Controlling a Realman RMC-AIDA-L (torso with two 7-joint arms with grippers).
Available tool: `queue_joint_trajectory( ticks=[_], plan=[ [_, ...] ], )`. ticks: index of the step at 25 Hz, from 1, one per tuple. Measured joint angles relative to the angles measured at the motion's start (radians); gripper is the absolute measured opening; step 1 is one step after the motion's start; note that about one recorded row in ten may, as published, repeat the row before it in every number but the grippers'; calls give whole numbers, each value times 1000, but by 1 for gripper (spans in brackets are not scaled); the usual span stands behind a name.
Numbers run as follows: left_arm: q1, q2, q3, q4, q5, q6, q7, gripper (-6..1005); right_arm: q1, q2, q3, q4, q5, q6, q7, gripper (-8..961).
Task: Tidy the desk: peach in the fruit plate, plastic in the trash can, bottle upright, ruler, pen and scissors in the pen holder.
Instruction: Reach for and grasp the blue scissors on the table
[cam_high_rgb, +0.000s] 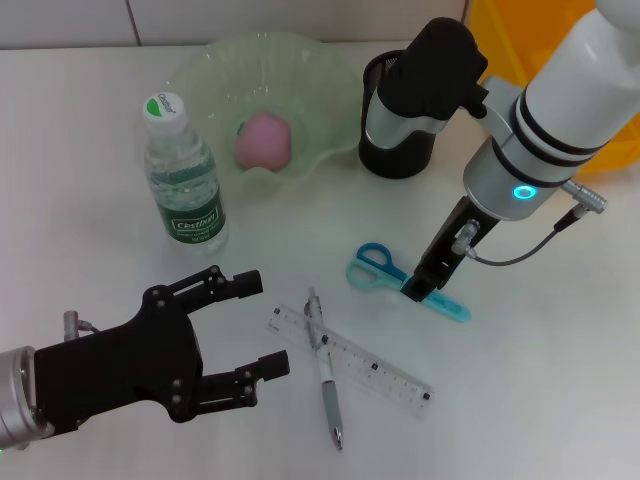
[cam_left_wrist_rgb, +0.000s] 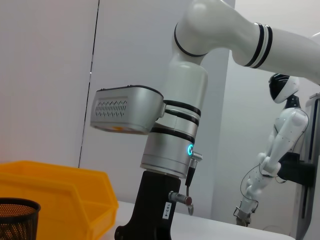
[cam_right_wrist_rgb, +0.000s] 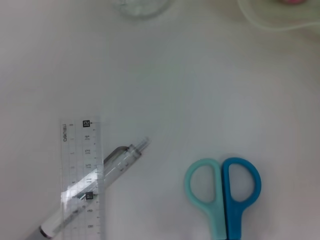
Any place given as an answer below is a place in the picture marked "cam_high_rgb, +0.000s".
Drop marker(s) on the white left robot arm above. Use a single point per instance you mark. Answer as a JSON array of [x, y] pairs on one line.
[[15, 395]]

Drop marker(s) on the green glass fruit bowl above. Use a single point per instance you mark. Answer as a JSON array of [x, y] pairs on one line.
[[300, 75]]

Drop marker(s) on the black mesh pen holder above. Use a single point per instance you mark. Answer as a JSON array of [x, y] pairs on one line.
[[395, 162]]

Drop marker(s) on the yellow plastic storage bin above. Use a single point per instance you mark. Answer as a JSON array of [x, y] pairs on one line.
[[500, 40]]

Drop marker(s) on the pink peach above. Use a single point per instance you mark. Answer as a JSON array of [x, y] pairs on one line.
[[265, 142]]

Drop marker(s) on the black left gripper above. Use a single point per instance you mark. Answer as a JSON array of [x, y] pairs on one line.
[[125, 365]]

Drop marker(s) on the grey white ballpoint pen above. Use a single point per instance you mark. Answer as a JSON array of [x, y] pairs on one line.
[[330, 395]]

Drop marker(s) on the clear water bottle green label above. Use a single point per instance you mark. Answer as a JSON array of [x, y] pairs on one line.
[[192, 220]]

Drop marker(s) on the silver right wrist depth camera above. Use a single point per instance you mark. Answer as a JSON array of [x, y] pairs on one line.
[[435, 65]]

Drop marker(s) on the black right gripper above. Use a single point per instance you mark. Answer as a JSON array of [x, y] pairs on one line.
[[460, 235]]

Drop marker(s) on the clear plastic ruler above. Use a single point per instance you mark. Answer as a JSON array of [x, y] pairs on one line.
[[380, 372]]

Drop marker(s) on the blue scissors with teal sheath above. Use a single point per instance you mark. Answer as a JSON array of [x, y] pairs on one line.
[[450, 310]]

